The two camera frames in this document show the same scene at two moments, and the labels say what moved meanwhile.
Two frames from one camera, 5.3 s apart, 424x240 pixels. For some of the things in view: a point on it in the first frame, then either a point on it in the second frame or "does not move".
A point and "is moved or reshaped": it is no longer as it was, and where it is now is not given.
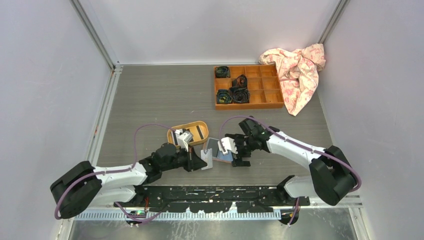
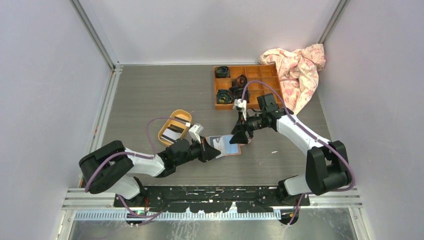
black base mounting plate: (266, 198) does not move
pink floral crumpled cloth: (298, 71) does not move
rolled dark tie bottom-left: (224, 96) does not move
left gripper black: (197, 162) -> (207, 152)
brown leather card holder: (220, 159) is moved or reshaped
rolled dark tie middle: (241, 80) does not move
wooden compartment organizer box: (263, 83) does not move
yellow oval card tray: (199, 130) is moved or reshaped
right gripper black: (238, 161) -> (240, 136)
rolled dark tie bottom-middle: (239, 94) does not move
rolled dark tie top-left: (222, 72) does not move
